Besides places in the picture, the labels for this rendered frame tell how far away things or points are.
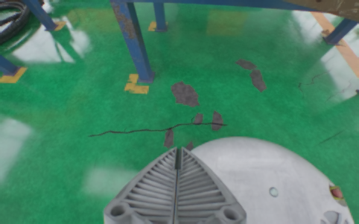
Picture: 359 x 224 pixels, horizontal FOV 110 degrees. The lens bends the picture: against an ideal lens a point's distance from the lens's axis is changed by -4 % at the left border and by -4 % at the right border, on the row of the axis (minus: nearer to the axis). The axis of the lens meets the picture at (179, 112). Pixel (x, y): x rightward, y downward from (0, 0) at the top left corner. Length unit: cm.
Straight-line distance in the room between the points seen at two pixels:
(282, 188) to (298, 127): 62
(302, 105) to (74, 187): 155
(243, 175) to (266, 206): 11
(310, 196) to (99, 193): 89
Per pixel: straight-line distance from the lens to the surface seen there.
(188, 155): 16
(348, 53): 206
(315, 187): 60
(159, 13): 155
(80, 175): 100
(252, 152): 52
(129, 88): 111
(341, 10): 50
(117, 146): 93
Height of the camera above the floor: 81
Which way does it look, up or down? 62 degrees down
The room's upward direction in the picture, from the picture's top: 2 degrees counter-clockwise
